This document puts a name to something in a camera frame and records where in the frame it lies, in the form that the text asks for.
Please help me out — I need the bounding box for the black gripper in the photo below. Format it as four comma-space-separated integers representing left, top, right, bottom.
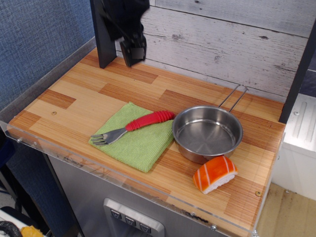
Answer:
100, 0, 150, 67

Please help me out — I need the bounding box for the red handled metal fork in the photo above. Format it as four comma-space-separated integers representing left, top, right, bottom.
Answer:
90, 111, 175, 146

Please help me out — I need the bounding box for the green cloth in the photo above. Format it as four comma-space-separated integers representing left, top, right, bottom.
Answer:
89, 102, 175, 172

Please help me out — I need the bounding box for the small steel pan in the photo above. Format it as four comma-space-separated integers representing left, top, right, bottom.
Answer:
172, 85, 248, 164

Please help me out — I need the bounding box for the clear acrylic edge guard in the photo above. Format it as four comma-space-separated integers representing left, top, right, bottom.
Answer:
1, 119, 281, 237

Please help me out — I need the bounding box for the salmon nigiri sushi toy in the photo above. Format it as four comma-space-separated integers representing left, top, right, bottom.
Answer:
193, 155, 238, 194

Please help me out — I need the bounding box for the silver button control panel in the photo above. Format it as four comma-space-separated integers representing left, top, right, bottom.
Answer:
103, 198, 165, 237

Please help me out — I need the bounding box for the white ribbed sink unit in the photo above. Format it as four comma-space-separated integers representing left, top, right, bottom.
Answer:
284, 93, 316, 152

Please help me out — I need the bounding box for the yellow object at corner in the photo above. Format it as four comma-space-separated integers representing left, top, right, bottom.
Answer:
21, 226, 44, 237

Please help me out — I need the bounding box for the dark left vertical post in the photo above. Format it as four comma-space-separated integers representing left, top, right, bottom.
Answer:
90, 0, 117, 69

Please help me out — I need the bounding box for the dark vertical post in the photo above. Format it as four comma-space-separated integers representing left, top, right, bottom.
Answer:
90, 0, 117, 69
278, 22, 316, 124

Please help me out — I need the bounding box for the dark right vertical post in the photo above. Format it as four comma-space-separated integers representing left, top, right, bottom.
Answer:
278, 22, 316, 124

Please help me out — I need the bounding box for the black corrugated hose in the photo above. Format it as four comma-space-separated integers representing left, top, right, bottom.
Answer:
0, 220, 25, 237

